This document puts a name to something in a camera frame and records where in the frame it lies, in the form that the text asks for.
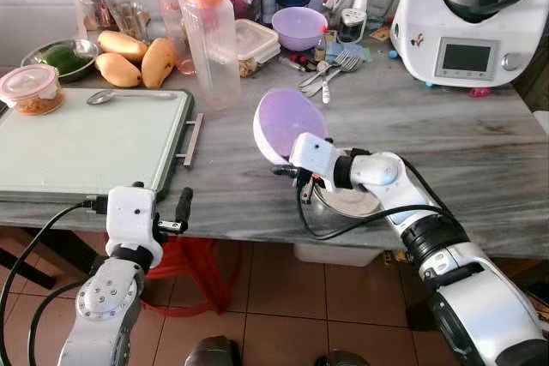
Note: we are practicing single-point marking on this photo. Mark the purple bowl with white outside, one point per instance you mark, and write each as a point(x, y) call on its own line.
point(287, 122)

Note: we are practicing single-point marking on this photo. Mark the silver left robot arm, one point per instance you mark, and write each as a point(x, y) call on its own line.
point(105, 302)

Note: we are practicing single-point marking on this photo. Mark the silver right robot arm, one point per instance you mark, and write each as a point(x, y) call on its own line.
point(463, 284)

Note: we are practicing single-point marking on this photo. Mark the red plastic stool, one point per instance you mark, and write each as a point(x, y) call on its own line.
point(202, 272)

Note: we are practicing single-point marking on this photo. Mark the shallow steel dish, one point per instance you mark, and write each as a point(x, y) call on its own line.
point(356, 205)

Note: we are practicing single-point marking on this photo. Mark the white box under table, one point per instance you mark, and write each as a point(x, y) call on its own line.
point(339, 254)

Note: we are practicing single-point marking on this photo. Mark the metal fork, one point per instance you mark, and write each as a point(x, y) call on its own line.
point(330, 74)
point(333, 83)

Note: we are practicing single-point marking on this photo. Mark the small metal spoon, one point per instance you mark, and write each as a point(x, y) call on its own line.
point(319, 68)

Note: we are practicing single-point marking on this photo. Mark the pale green serving tray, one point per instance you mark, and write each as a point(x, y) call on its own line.
point(81, 147)

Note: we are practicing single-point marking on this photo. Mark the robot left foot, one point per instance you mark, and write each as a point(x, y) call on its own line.
point(214, 353)

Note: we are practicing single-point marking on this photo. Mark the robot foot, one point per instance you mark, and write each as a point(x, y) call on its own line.
point(214, 353)
point(341, 360)

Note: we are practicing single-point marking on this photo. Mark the small sauce bottle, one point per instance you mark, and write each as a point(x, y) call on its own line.
point(320, 44)

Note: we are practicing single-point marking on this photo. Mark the clear white lidded food box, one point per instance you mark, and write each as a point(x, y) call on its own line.
point(257, 44)

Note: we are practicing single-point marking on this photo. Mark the yellow mango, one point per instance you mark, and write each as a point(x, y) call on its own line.
point(159, 63)
point(122, 44)
point(117, 70)

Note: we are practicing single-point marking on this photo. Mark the all purple plastic bowl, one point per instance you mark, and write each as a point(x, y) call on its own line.
point(299, 29)

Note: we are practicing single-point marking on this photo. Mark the clear bottle with orange cap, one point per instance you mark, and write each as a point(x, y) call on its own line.
point(212, 40)

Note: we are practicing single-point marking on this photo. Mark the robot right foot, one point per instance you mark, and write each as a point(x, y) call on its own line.
point(341, 360)

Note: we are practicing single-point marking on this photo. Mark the green mango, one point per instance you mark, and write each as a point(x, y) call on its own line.
point(64, 59)

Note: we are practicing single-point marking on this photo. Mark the pink lidded food container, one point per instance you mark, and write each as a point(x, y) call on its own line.
point(30, 87)

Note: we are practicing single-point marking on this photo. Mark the clear glass mug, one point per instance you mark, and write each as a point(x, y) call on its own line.
point(123, 10)

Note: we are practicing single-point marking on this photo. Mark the steel bowl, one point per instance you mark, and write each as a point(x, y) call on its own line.
point(34, 53)

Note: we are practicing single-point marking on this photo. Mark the white kitchen cooking machine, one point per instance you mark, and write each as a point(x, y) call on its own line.
point(480, 27)

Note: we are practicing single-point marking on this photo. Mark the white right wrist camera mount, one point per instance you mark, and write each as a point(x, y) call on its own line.
point(312, 157)

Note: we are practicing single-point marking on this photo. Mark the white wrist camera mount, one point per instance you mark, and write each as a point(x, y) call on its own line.
point(312, 157)
point(130, 216)

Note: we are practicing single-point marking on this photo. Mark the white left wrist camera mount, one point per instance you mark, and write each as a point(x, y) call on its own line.
point(130, 216)

